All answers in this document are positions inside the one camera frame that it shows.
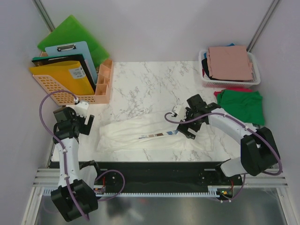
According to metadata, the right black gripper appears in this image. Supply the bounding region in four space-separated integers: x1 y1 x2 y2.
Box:
177 106 203 140

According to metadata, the white printed t shirt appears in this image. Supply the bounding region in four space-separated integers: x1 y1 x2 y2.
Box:
97 112 213 152

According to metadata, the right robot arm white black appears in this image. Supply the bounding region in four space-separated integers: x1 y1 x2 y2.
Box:
172 94 282 185

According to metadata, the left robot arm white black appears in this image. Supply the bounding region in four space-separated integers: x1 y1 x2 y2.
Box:
51 107 103 222

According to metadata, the red t shirt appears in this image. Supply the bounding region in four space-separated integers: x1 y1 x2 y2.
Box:
214 88 252 97

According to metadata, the orange mesh file holder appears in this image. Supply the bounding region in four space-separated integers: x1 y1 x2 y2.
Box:
32 52 104 106

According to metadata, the peach compartment organizer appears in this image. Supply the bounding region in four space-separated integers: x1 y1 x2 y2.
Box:
95 59 114 104

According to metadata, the white laundry basket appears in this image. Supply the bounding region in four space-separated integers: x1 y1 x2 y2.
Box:
198 49 261 88

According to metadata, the yellow folder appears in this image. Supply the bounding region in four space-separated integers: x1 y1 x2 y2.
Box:
29 60 95 95

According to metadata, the green t shirt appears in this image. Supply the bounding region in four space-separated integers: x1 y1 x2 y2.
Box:
216 90 265 126

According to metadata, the black garment in basket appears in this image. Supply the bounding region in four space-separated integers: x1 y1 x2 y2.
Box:
201 58 209 77

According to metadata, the black folder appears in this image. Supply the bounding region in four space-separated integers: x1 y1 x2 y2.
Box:
31 54 97 80

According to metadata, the pink folded t shirt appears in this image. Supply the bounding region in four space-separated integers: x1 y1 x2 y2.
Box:
207 45 252 81

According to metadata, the light blue clipboard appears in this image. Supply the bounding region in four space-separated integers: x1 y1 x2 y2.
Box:
45 41 98 83

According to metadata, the green plastic board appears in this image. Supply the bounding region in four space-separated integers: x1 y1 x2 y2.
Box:
37 15 110 67

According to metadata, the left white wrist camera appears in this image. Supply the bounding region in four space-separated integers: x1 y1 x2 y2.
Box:
74 100 90 118

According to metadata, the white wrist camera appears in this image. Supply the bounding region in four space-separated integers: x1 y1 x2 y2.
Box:
171 105 186 120
74 100 90 118

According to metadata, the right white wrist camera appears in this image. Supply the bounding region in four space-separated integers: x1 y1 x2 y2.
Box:
171 105 186 120

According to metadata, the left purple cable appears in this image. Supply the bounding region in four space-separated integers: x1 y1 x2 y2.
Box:
38 90 126 222

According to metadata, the purple cable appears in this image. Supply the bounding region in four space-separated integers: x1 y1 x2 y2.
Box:
164 112 283 203
38 90 126 222

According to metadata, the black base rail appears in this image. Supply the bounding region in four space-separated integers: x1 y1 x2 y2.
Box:
95 162 242 194

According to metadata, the white cable duct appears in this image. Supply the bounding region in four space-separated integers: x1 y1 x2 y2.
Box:
43 185 218 198

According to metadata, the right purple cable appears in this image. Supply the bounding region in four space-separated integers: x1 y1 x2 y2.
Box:
164 112 283 203

